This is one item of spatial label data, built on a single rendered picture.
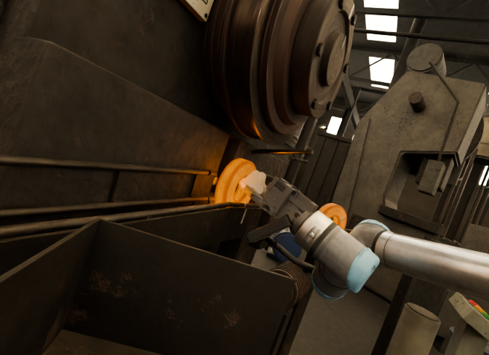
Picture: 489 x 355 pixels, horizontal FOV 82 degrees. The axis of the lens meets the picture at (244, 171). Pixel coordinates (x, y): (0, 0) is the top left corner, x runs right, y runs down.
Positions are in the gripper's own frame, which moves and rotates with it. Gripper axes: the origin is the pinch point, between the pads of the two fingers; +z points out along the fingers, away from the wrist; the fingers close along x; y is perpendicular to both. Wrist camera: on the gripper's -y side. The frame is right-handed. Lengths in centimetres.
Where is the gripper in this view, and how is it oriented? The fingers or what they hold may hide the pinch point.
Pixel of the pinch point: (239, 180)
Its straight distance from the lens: 74.1
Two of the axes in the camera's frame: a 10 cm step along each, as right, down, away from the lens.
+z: -7.0, -5.7, 4.3
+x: -4.4, -1.4, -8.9
